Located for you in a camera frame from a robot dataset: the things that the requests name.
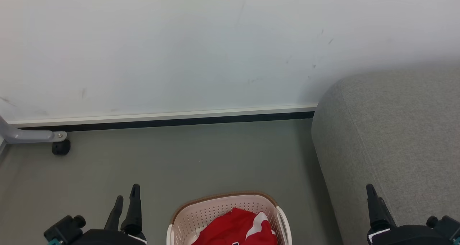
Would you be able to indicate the black caster wheel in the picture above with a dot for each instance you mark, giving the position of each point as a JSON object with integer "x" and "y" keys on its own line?
{"x": 61, "y": 148}

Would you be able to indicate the grey fabric sofa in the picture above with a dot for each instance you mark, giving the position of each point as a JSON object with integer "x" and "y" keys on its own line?
{"x": 395, "y": 130}

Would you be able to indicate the grey metal frame leg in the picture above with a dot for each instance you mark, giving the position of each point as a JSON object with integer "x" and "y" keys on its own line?
{"x": 28, "y": 136}

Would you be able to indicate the cream perforated laundry basket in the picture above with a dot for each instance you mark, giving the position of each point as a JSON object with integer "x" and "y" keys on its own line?
{"x": 201, "y": 212}

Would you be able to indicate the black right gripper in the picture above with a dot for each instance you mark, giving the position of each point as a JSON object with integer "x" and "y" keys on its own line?
{"x": 406, "y": 236}

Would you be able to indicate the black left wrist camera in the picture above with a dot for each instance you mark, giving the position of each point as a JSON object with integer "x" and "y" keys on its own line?
{"x": 64, "y": 229}

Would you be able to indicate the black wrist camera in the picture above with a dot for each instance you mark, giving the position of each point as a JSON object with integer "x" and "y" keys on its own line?
{"x": 64, "y": 229}
{"x": 445, "y": 224}

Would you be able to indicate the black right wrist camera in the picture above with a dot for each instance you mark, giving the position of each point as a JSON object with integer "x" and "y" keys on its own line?
{"x": 445, "y": 224}

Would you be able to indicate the red and white jersey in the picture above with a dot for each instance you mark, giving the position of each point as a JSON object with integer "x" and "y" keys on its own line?
{"x": 230, "y": 227}

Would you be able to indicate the white and black baseboard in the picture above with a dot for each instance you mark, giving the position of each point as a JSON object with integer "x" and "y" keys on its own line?
{"x": 161, "y": 119}

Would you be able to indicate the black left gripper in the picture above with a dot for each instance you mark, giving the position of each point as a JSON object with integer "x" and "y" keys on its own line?
{"x": 107, "y": 238}

